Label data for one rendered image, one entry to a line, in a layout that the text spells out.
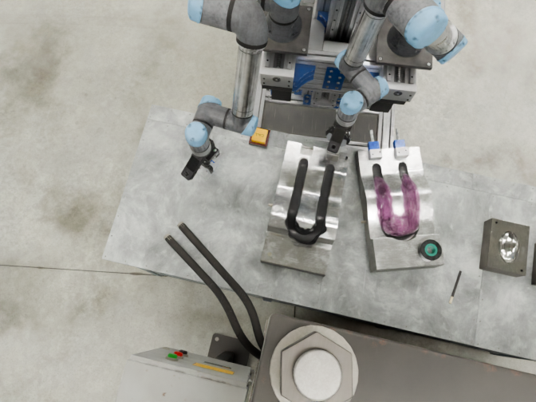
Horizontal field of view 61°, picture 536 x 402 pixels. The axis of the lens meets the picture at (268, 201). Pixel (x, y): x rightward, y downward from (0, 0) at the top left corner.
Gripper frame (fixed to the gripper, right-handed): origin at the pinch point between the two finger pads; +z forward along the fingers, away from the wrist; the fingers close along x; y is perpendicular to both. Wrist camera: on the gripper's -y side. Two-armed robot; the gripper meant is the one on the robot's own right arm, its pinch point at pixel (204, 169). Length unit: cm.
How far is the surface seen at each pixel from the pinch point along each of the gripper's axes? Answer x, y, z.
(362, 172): -52, 39, -1
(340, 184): -48, 28, -4
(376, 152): -52, 49, -4
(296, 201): -38.6, 11.3, -5.0
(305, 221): -46.7, 6.3, -8.9
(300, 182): -34.9, 19.1, -3.3
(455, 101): -69, 149, 85
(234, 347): -52, -53, 83
